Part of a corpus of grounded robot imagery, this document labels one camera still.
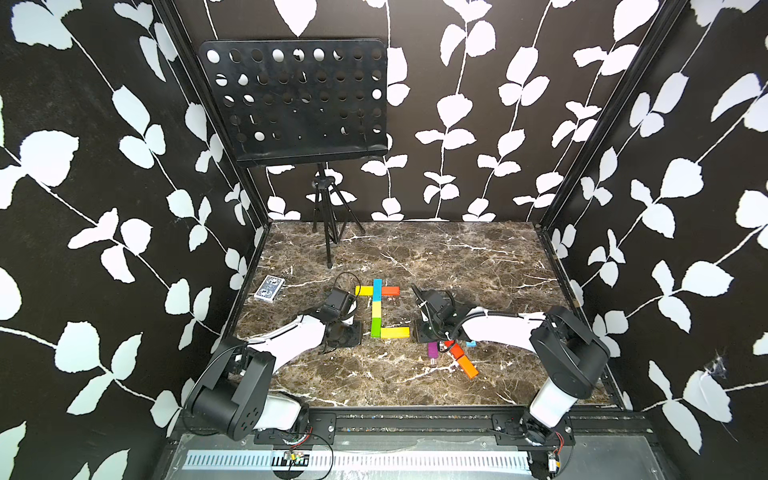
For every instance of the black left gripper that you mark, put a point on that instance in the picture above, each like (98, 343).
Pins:
(355, 339)

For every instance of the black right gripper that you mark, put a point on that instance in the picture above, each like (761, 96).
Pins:
(419, 333)

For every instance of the long yellow block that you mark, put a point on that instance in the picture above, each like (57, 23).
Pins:
(395, 332)

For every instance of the teal block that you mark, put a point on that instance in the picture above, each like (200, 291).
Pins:
(377, 290)

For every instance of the red-orange block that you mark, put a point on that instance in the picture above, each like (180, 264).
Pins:
(390, 291)

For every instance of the green block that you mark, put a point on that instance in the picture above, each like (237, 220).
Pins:
(376, 326)

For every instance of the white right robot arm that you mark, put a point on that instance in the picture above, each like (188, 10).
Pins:
(572, 355)

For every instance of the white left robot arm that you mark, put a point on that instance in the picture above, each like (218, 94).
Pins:
(232, 396)

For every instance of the purple block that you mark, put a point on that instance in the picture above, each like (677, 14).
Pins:
(433, 353)

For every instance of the red block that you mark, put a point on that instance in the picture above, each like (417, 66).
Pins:
(454, 349)

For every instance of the orange block front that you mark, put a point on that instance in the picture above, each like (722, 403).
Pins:
(468, 367)

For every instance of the white perforated strip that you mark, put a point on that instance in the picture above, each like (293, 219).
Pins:
(323, 461)

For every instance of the black music stand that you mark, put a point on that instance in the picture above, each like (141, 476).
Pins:
(292, 102)

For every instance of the black front rail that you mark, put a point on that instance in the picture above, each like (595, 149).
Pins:
(502, 423)

